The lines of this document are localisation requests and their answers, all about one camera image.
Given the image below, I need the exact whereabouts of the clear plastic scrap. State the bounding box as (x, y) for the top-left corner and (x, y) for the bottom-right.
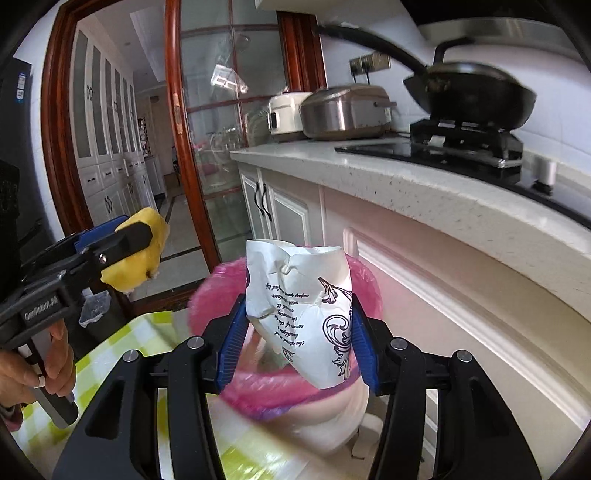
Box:
(78, 290), (112, 328)

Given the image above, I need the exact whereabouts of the black gas stove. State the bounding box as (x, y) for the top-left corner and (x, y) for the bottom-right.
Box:
(335, 117), (591, 217)

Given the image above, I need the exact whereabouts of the white rice cooker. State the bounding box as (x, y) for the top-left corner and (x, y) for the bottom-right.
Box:
(268, 91), (315, 143)

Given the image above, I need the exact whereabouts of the tall white cupboard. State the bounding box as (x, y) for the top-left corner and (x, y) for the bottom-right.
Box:
(69, 28), (160, 227)

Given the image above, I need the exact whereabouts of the person's left hand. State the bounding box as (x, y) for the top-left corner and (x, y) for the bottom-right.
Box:
(0, 318), (77, 408)

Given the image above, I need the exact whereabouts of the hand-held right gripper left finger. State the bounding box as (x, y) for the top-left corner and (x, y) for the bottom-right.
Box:
(52, 292), (250, 480)

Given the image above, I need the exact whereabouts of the silver stove knob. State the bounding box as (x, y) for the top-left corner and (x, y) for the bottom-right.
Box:
(531, 154), (561, 190)

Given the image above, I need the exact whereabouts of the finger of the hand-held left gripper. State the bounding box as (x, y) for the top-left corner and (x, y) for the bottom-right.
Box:
(76, 222), (154, 278)
(73, 215), (131, 254)

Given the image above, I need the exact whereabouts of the black refrigerator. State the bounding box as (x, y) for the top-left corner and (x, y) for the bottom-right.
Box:
(0, 58), (34, 287)

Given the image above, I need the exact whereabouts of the white kitchen cabinet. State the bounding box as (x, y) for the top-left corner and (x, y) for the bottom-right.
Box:
(230, 136), (591, 430)

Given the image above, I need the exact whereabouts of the wooden glass sliding door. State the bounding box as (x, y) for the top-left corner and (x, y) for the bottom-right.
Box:
(165, 0), (326, 274)

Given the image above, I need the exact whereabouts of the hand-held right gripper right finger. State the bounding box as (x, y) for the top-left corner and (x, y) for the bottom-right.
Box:
(348, 295), (542, 480)

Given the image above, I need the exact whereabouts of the black wok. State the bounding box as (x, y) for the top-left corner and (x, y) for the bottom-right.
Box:
(403, 37), (537, 130)

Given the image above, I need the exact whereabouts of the range hood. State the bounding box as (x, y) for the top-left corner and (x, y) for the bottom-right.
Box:
(416, 0), (591, 54)

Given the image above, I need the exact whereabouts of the wall power outlet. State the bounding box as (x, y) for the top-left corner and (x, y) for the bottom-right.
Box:
(349, 52), (391, 75)

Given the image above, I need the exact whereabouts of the trash bin with pink bag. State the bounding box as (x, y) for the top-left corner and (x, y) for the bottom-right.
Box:
(188, 256), (384, 457)

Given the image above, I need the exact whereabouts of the yellow sponge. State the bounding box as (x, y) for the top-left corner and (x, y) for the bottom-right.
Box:
(100, 207), (169, 294)

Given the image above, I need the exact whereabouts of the silver pressure cooker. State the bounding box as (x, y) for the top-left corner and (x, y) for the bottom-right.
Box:
(299, 84), (398, 140)

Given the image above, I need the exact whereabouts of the green checkered tablecloth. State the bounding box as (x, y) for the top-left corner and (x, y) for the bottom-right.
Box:
(9, 310), (296, 480)

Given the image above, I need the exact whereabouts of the paper cup with purple print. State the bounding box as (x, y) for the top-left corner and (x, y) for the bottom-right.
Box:
(245, 239), (356, 391)

